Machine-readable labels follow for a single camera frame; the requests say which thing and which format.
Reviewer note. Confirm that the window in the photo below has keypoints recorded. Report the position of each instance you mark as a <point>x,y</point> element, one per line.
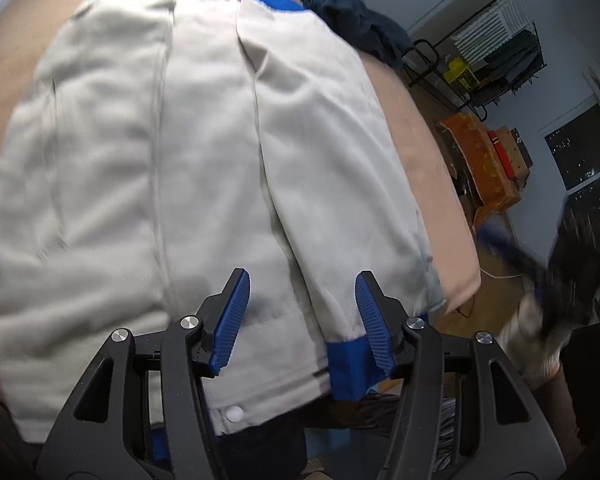
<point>585,150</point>

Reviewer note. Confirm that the orange cushioned chair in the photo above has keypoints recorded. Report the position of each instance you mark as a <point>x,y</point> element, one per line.
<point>485,160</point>

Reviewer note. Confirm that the person's right hand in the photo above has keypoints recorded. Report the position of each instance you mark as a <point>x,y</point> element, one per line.
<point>530,350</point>

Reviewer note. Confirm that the person's right forearm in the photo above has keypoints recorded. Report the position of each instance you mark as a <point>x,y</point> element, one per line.
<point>560,415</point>

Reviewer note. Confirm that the dark hanging garments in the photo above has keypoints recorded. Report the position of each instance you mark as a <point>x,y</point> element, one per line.
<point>515,65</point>

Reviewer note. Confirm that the yellow box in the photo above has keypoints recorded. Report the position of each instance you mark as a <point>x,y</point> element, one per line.
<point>460,72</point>

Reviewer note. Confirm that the white and blue jacket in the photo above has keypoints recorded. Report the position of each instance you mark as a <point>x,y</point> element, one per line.
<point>130,185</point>

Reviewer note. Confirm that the striped hanging garment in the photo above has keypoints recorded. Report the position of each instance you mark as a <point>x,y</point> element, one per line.
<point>490,25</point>

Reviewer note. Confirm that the black clothes rack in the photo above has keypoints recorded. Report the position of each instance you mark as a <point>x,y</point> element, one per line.
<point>480,10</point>

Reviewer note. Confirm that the low black metal rack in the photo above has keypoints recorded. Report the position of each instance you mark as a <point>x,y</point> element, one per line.
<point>422,47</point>

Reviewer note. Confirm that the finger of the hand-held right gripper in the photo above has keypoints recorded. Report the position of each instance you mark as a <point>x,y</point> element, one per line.
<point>510,247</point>

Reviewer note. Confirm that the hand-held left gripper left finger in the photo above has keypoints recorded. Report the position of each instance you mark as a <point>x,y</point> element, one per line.
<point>232,320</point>

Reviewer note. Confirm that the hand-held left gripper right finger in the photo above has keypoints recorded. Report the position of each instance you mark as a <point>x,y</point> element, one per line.
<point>372,320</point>

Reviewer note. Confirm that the dark blue clothes pile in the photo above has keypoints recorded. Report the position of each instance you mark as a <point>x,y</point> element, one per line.
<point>360,20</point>

